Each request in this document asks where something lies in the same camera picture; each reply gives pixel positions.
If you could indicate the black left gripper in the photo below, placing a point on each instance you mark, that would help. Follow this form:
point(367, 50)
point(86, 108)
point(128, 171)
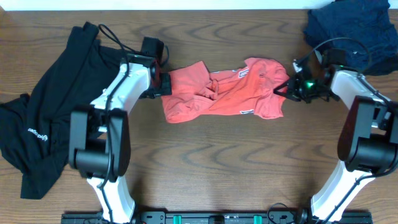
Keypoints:
point(166, 87)

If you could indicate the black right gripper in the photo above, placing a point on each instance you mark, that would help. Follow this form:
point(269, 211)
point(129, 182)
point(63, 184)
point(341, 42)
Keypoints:
point(293, 92)

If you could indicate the red printed t-shirt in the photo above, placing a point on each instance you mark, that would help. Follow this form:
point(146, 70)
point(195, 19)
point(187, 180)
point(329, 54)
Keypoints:
point(247, 90)

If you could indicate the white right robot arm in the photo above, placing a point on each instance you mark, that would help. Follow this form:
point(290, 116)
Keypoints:
point(367, 146)

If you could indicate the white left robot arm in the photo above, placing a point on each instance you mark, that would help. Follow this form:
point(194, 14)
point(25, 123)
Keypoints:
point(100, 146)

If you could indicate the navy blue folded garment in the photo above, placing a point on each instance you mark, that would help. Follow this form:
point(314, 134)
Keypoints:
point(361, 29)

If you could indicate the black t-shirt white logo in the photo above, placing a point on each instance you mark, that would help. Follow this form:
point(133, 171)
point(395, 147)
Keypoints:
point(35, 128)

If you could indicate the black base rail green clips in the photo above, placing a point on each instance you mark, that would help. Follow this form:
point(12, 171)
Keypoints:
point(275, 215)

